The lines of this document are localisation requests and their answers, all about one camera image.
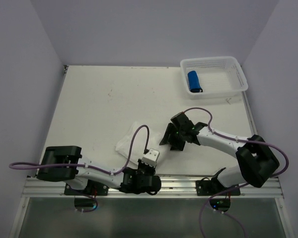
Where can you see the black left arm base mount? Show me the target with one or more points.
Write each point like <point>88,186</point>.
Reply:
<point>92,189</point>

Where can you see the white towel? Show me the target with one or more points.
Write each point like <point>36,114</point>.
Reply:
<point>123,145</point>

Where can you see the white plastic basket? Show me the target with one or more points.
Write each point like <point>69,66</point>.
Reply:
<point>218,76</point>

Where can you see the aluminium rail frame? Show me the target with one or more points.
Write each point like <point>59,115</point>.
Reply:
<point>113,125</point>

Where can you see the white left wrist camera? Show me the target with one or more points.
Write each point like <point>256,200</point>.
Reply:
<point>151,157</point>

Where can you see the blue towel with black trim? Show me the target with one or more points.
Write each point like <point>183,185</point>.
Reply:
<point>194,84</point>

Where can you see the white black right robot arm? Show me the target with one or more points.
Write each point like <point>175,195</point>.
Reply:
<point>256,161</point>

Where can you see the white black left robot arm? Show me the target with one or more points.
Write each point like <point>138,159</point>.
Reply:
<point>65,163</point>

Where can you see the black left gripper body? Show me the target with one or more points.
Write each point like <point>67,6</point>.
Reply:
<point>145,169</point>

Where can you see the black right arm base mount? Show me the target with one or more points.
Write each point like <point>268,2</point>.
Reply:
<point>208,187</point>

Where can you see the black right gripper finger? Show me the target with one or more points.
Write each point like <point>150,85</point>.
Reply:
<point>169,135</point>
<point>176,143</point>

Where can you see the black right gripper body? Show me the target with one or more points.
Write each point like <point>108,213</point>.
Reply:
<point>181,133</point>

